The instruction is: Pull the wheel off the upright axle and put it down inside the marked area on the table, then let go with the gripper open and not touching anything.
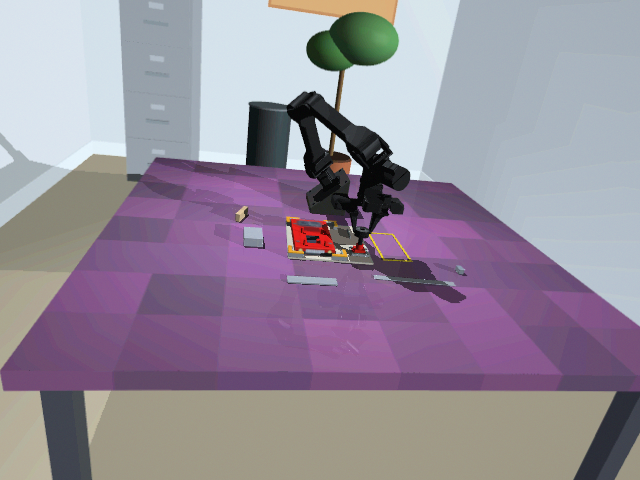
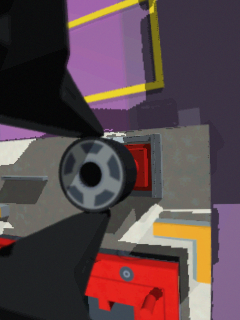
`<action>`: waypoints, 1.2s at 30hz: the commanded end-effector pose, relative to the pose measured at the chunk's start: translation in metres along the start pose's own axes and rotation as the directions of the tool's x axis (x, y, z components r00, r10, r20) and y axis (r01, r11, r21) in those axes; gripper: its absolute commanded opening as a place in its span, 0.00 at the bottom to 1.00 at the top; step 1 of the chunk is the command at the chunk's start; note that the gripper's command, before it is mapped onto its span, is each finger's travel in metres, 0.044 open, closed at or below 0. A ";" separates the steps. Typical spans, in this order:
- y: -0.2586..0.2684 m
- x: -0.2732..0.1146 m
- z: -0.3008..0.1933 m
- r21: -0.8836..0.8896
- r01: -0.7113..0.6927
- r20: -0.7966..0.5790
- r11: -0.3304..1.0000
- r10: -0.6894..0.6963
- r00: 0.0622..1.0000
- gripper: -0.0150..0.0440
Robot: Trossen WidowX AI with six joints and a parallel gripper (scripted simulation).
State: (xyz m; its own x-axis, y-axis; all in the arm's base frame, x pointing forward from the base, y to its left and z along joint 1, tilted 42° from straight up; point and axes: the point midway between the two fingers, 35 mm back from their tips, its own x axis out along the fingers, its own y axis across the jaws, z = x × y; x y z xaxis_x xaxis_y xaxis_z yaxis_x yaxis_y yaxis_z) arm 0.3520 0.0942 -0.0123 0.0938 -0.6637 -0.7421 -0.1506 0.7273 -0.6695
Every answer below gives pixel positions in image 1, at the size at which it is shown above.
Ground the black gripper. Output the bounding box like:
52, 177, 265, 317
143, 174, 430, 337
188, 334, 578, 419
331, 176, 404, 234

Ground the black tyre with grey wheel rim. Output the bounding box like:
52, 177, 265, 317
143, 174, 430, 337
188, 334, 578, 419
354, 226, 370, 239

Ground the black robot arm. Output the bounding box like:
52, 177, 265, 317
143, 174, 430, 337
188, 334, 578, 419
287, 91, 410, 214

